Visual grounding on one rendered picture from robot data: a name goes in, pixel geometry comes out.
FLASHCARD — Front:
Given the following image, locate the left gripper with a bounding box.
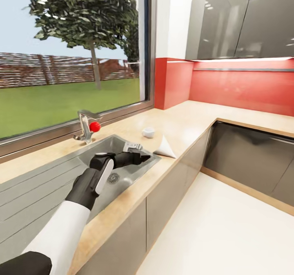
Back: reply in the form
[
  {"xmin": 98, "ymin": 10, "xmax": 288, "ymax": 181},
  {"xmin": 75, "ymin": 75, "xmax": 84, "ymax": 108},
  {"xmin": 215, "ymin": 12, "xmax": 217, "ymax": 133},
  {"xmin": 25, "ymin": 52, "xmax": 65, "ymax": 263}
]
[{"xmin": 118, "ymin": 151, "xmax": 151, "ymax": 167}]

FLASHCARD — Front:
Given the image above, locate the paper coffee filter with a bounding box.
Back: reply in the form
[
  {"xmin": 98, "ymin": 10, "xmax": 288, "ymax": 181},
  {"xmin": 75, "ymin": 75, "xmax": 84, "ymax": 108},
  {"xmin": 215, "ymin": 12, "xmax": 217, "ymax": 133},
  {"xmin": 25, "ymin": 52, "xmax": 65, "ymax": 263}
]
[{"xmin": 153, "ymin": 136, "xmax": 177, "ymax": 159}]

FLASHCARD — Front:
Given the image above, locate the coffee cup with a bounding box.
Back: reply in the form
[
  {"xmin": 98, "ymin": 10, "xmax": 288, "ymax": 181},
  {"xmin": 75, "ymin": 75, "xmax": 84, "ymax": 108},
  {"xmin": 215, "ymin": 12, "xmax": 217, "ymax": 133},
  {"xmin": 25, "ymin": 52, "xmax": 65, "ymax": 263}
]
[{"xmin": 142, "ymin": 127, "xmax": 155, "ymax": 138}]

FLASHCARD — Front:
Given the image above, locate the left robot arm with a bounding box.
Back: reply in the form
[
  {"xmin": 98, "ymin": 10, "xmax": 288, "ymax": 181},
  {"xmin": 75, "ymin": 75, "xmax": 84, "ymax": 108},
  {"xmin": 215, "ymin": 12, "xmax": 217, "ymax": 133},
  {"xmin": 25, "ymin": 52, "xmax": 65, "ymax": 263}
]
[{"xmin": 0, "ymin": 142, "xmax": 151, "ymax": 275}]

